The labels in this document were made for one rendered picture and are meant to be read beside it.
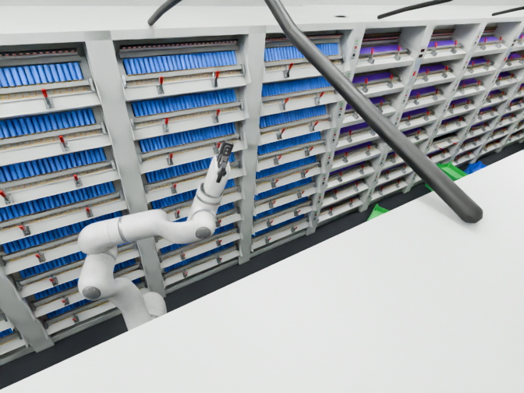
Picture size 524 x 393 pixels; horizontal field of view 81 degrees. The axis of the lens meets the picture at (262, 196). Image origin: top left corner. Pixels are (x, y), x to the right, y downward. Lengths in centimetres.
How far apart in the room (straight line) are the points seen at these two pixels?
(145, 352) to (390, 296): 22
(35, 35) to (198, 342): 128
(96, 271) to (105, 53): 82
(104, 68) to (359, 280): 130
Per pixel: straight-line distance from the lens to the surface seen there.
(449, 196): 45
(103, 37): 144
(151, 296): 154
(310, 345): 28
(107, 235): 110
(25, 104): 150
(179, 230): 97
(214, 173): 92
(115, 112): 152
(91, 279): 120
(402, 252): 38
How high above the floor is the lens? 199
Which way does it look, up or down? 38 degrees down
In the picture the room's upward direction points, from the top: 5 degrees clockwise
